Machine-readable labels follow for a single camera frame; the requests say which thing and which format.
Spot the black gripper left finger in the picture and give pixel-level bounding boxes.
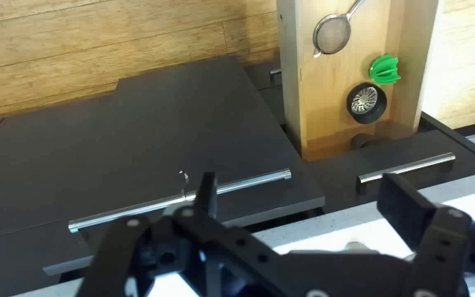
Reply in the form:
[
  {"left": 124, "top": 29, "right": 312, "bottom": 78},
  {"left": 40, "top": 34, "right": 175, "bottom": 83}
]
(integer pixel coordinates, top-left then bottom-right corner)
[{"left": 78, "top": 171, "right": 284, "bottom": 297}]

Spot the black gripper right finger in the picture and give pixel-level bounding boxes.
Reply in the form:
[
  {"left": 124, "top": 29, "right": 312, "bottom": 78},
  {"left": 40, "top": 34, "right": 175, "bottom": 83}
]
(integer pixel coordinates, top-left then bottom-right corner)
[{"left": 376, "top": 174, "right": 475, "bottom": 297}]

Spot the small dark drawer front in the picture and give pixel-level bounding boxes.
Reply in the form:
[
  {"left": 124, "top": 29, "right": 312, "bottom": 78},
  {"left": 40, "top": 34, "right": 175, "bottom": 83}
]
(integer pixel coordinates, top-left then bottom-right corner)
[{"left": 302, "top": 113, "right": 475, "bottom": 214}]

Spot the dark dishwasher front panel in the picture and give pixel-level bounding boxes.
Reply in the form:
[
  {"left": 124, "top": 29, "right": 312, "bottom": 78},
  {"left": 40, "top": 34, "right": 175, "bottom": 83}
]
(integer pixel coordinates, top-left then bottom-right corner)
[{"left": 0, "top": 55, "right": 327, "bottom": 280}]

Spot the open wooden drawer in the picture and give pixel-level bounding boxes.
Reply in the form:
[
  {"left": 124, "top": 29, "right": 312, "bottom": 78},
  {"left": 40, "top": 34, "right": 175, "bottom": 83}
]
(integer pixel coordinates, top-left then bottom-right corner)
[{"left": 276, "top": 0, "right": 442, "bottom": 164}]

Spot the green plastic citrus reamer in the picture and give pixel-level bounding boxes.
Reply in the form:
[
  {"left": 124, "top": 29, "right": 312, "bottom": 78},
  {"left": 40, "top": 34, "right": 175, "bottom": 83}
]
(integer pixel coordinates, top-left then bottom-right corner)
[{"left": 368, "top": 53, "right": 404, "bottom": 90}]

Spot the small metal strainer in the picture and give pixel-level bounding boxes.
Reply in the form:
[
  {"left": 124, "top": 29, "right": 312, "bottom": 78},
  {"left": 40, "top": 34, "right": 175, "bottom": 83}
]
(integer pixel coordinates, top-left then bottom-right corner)
[{"left": 310, "top": 0, "right": 370, "bottom": 60}]

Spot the short steel drawer handle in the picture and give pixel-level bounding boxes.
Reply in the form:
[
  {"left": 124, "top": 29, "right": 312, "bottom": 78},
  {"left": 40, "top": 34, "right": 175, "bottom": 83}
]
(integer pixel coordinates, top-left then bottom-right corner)
[{"left": 356, "top": 151, "right": 459, "bottom": 189}]

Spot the long steel dishwasher handle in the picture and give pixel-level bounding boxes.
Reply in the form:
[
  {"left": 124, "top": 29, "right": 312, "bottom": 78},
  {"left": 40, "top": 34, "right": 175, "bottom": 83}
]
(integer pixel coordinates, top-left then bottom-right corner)
[{"left": 66, "top": 167, "right": 294, "bottom": 237}]

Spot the black round ring item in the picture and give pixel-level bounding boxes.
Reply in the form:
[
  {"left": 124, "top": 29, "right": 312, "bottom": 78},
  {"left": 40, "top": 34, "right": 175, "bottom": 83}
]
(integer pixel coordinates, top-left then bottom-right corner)
[{"left": 345, "top": 82, "right": 389, "bottom": 126}]

